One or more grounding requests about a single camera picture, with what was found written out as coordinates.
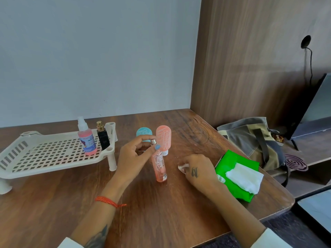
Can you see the person's left hand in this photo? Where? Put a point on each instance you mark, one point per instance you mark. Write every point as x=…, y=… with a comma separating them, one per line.
x=129, y=160

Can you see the person's right hand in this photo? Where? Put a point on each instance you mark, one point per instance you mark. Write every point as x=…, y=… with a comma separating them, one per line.
x=201, y=173

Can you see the person's left thumb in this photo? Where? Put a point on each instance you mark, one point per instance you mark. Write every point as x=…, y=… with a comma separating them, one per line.
x=150, y=153

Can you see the person's right thumb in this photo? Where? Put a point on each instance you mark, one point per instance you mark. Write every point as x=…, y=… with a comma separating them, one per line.
x=186, y=169

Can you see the small white tissue piece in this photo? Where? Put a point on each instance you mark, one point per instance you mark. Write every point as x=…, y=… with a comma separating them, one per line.
x=181, y=167

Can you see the clear pink slim spray bottle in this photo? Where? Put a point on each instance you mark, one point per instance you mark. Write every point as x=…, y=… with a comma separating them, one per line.
x=159, y=166

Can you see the person's right forearm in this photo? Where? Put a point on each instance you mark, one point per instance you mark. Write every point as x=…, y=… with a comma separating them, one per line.
x=235, y=216

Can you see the person's left forearm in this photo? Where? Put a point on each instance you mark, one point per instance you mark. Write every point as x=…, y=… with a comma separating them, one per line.
x=103, y=216

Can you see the coral squeeze tube white cap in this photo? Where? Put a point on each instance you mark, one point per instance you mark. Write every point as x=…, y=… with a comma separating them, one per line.
x=163, y=135

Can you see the teal round container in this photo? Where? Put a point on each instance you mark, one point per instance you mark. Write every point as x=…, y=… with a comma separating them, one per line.
x=143, y=131

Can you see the green wet wipes packet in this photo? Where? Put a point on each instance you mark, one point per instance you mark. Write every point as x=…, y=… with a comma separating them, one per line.
x=227, y=160

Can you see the black perfume bottle gold cap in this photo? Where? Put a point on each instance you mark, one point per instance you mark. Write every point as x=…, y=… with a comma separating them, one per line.
x=103, y=139

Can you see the white wet wipe sheet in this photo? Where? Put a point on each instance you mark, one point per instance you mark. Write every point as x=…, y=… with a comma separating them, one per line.
x=245, y=178

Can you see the pink spray bottle white cap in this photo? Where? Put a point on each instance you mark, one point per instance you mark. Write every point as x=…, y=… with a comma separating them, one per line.
x=88, y=142

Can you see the grey olive canvas bag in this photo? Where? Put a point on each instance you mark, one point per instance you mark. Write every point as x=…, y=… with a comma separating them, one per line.
x=248, y=136

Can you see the brown round badge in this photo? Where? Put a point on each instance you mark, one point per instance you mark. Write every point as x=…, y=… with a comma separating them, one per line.
x=278, y=138

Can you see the white perforated plastic rack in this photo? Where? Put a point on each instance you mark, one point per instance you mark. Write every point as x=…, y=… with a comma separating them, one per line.
x=49, y=154

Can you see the purple mosquito coil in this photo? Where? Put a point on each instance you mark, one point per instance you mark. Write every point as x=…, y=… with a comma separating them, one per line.
x=296, y=162

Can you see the person's white right sleeve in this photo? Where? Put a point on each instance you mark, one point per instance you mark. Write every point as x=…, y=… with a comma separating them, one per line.
x=271, y=240

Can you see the person's white sleeve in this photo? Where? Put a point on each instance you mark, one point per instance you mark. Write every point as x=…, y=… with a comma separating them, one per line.
x=69, y=243
x=271, y=240

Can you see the person's white left sleeve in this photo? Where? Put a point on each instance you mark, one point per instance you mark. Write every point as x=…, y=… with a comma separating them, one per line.
x=69, y=243

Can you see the brown wooden side shelf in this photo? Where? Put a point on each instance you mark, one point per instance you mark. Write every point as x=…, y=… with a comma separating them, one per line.
x=313, y=152

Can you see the grey flat panel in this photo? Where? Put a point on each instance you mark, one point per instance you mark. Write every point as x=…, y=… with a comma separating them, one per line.
x=316, y=210

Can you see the dark flat monitor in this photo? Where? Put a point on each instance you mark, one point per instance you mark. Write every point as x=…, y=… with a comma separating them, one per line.
x=318, y=108

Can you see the black round wall grommet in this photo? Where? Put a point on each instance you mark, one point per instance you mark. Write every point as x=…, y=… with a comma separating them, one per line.
x=306, y=41

